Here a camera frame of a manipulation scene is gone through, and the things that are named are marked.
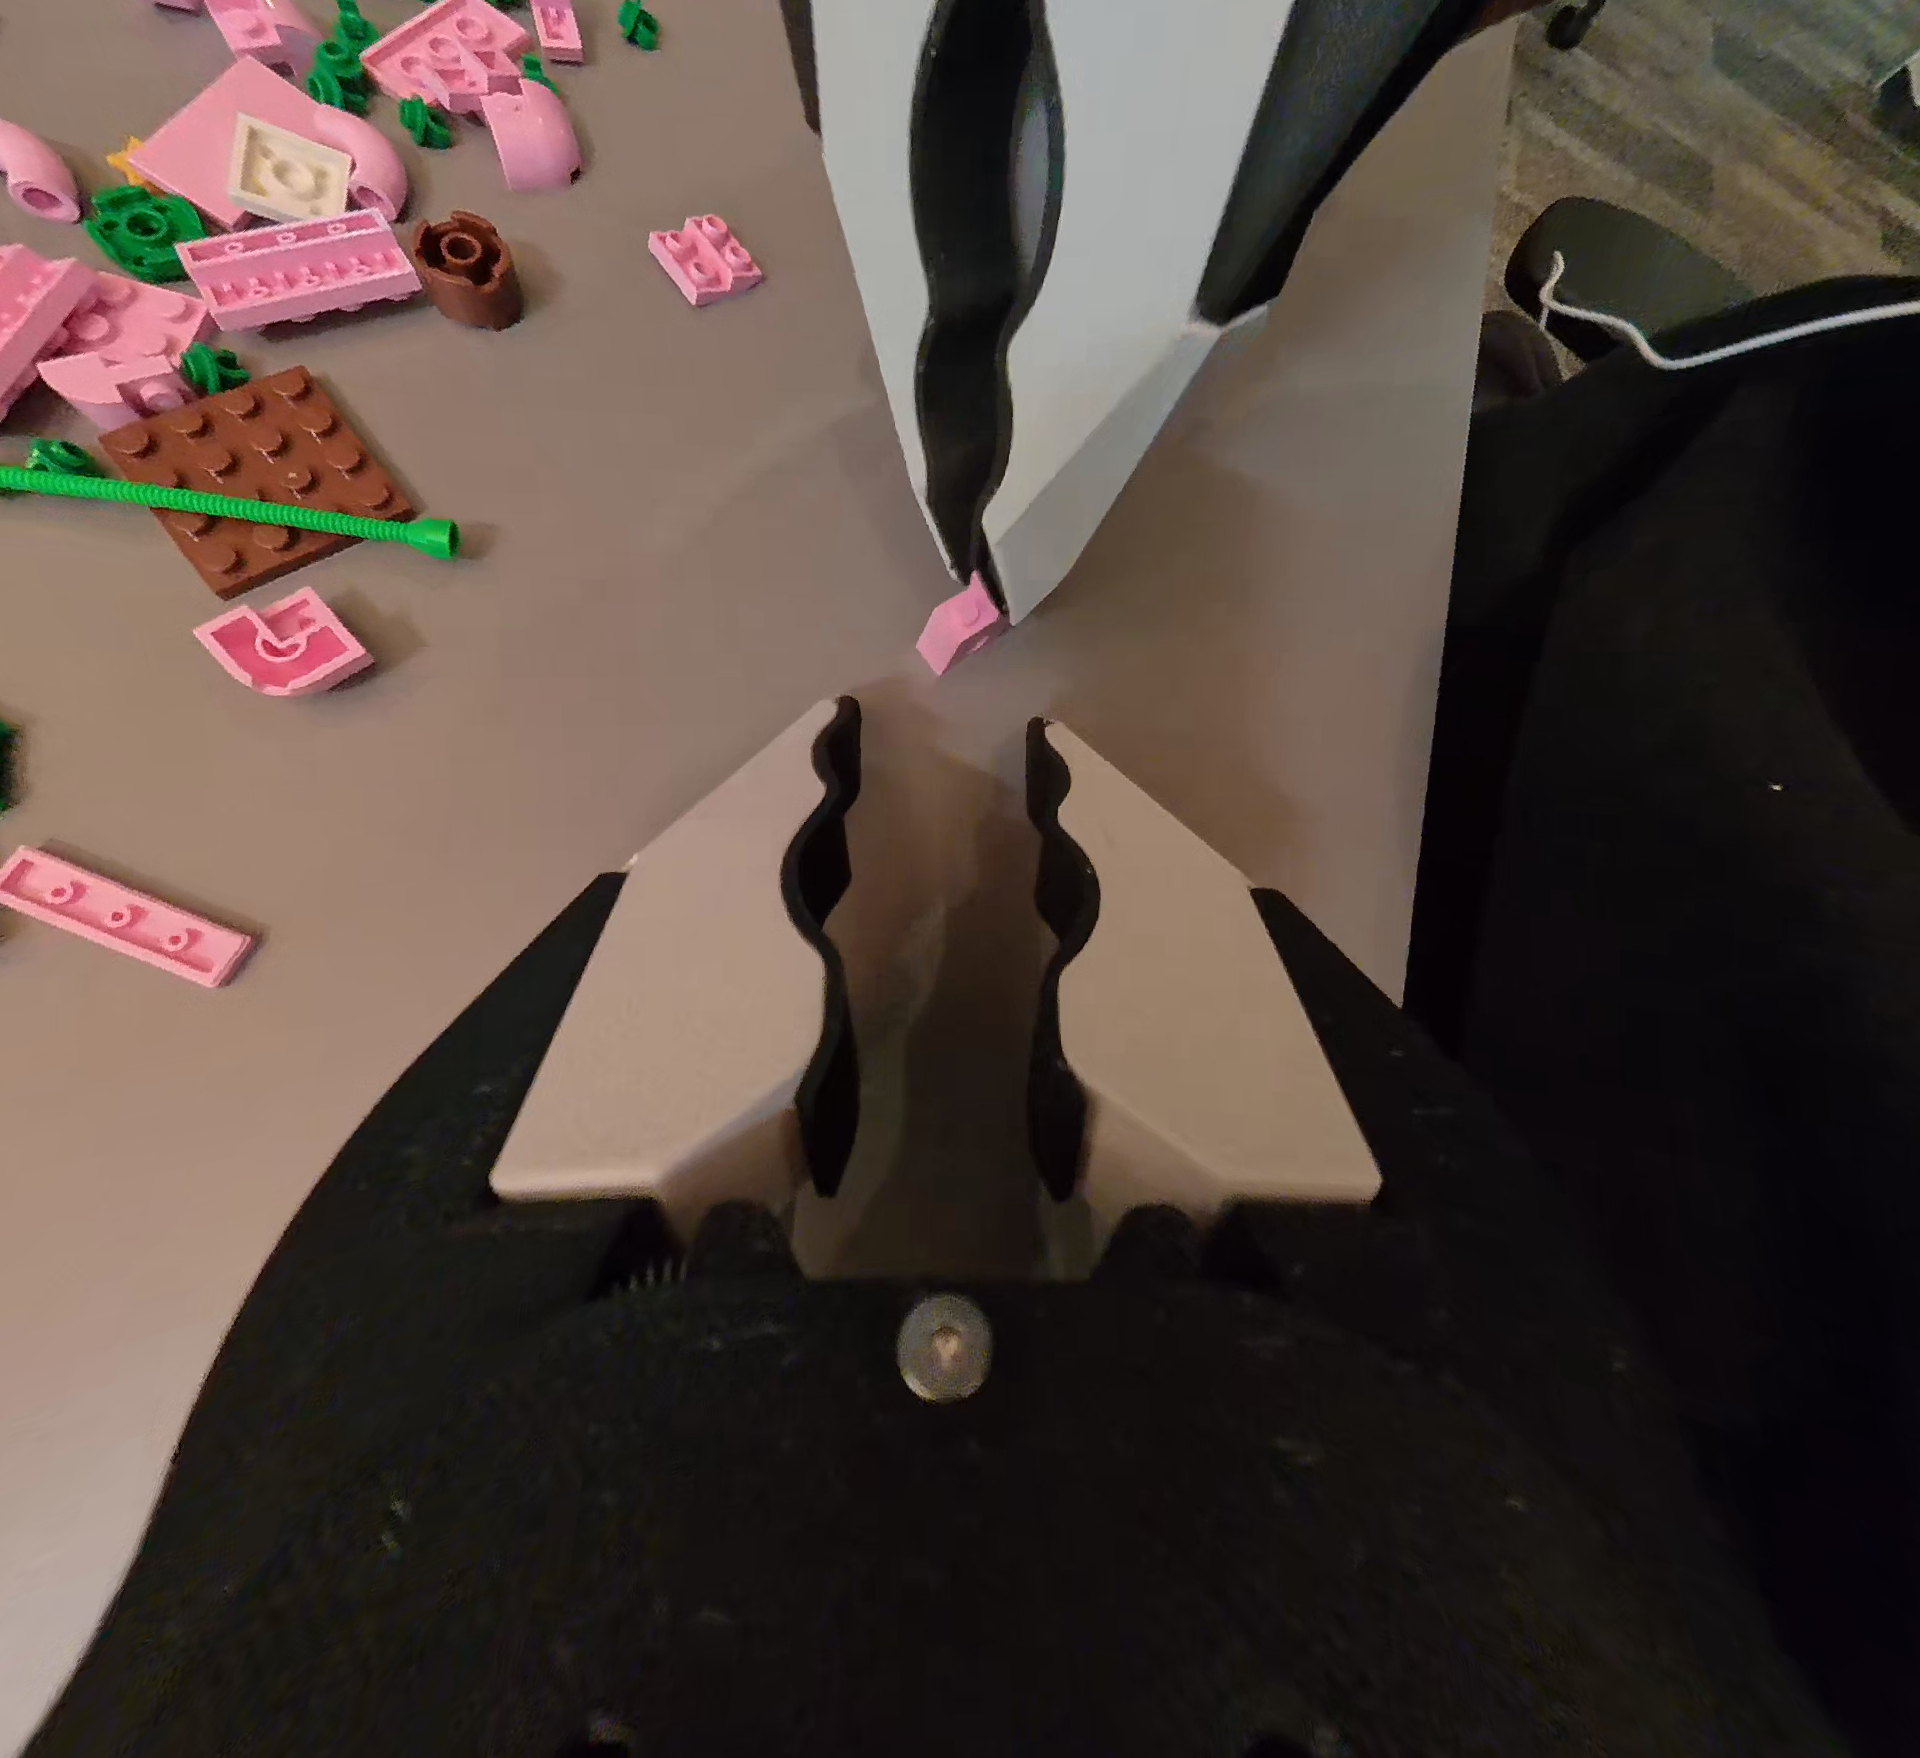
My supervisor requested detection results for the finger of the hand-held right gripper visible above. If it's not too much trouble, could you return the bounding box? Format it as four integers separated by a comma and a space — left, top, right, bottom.
798, 0, 1037, 584
978, 0, 1348, 628

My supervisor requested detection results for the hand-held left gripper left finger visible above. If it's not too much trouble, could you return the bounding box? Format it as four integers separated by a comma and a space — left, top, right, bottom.
489, 693, 866, 1230

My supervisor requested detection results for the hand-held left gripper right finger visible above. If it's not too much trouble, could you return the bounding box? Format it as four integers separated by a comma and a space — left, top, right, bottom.
1025, 718, 1385, 1230

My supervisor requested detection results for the small pink toy brick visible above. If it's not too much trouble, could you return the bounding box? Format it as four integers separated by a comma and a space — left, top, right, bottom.
916, 571, 1010, 677

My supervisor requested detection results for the pink square toy plate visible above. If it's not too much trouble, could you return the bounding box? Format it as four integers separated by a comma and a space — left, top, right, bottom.
647, 213, 764, 308

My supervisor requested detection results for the black chair armrest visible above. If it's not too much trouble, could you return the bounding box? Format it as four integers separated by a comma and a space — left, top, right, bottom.
1504, 196, 1756, 364

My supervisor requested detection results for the pile of pink green toy bricks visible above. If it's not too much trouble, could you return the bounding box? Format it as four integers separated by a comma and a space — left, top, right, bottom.
0, 0, 707, 989

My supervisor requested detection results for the brown round toy brick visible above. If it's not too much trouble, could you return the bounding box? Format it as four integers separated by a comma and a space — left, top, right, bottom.
412, 212, 528, 332

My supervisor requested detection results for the pink curved toy tile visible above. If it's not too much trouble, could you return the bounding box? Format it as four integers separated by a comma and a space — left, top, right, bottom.
194, 586, 378, 699

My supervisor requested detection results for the white square toy plate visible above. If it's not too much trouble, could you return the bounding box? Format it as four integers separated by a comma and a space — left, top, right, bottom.
228, 113, 358, 224

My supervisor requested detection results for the green flexible toy rod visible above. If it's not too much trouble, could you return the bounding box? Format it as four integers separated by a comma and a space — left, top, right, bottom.
0, 465, 461, 565

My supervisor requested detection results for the brown square toy plate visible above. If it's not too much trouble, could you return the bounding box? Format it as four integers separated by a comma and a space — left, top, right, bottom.
96, 366, 426, 599

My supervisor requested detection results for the white cord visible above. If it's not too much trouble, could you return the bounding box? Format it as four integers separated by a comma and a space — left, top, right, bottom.
1542, 250, 1920, 375

